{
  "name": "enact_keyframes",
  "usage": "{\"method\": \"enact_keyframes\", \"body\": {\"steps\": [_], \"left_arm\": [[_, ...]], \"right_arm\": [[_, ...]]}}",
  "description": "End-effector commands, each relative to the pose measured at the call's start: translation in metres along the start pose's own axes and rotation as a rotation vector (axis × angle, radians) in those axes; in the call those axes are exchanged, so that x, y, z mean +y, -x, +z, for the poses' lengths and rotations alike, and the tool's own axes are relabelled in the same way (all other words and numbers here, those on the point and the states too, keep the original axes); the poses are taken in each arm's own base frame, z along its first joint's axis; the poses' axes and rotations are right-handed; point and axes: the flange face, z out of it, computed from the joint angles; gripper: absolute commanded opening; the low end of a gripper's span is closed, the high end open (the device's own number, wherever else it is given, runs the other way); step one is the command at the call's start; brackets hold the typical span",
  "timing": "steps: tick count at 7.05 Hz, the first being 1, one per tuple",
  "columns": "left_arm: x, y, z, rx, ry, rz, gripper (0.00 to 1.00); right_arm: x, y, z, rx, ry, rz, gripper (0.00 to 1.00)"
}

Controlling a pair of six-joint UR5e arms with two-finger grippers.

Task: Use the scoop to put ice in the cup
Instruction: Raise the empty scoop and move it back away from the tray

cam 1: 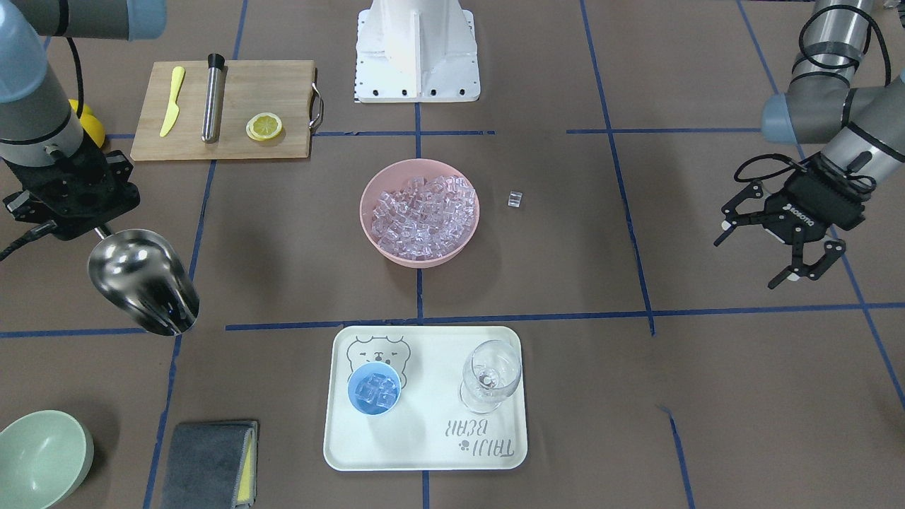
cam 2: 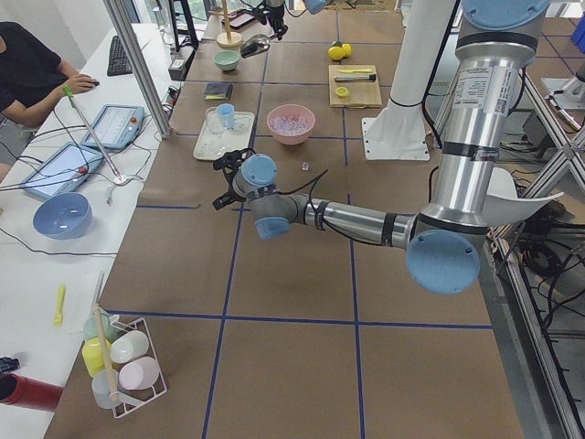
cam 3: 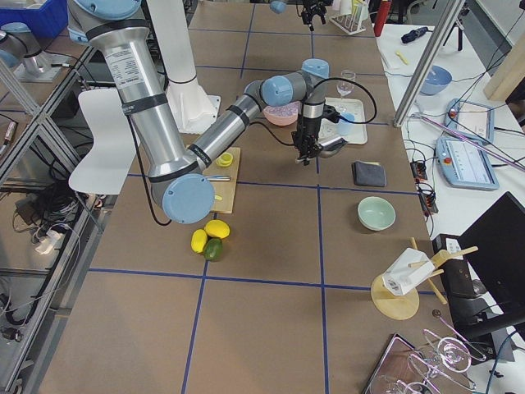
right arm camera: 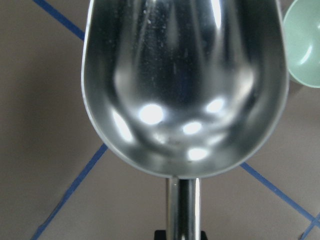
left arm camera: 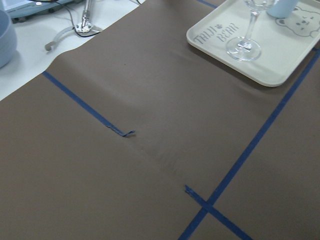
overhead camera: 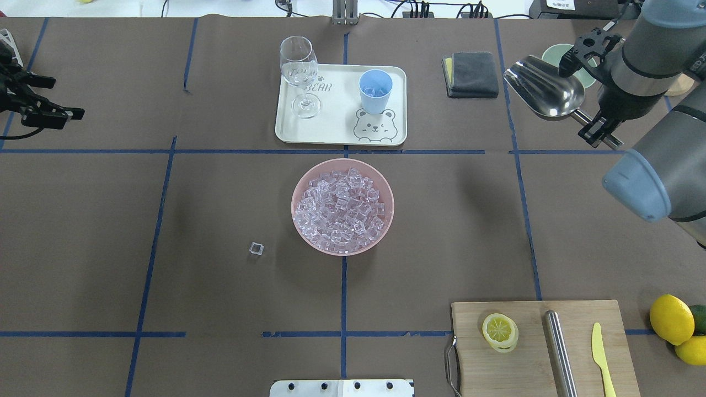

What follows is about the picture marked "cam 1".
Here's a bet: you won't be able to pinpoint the yellow lemon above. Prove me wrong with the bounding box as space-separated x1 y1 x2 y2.
69 99 107 148

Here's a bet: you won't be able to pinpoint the steel rod muddler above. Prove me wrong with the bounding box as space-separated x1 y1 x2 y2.
201 54 226 143

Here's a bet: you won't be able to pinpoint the ice cubes in cup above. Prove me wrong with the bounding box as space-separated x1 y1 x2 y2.
352 373 400 415

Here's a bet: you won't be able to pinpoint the cream bear serving tray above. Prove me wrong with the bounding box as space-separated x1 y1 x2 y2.
322 326 529 472

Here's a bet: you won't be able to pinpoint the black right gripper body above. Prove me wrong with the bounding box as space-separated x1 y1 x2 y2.
3 151 140 241

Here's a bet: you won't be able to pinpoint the grey folded cloth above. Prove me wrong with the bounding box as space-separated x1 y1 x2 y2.
160 420 259 508

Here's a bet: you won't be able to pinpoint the steel ice scoop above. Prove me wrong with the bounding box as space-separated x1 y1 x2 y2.
87 225 200 337

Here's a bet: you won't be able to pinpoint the half lemon slice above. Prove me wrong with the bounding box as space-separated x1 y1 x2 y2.
245 112 284 141

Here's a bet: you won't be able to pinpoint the yellow plastic knife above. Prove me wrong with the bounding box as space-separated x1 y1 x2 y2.
159 66 185 138

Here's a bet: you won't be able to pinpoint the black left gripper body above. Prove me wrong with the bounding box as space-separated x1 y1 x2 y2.
721 157 878 245

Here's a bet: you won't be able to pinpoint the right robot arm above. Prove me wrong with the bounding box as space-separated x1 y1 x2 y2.
1 1 167 240

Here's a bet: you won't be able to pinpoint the stray clear ice cube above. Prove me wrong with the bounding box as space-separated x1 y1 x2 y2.
507 191 523 209

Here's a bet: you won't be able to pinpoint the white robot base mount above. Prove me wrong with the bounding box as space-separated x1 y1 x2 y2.
354 1 481 103

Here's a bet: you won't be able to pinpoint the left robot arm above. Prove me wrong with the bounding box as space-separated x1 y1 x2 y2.
717 1 904 289

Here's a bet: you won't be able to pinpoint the wooden cutting board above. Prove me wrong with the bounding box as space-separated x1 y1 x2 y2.
132 60 316 162

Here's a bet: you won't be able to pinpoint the pile of clear ice cubes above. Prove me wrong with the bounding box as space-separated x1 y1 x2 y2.
365 176 479 261

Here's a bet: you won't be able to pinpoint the clear wine glass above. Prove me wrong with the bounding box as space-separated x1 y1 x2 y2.
459 339 522 415

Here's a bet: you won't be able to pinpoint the pink bowl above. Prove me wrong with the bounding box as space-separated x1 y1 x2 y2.
359 158 479 269

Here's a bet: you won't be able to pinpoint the green ceramic bowl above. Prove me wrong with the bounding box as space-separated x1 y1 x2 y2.
1 409 94 508

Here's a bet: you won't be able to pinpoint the blue plastic cup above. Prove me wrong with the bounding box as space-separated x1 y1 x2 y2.
348 361 403 416

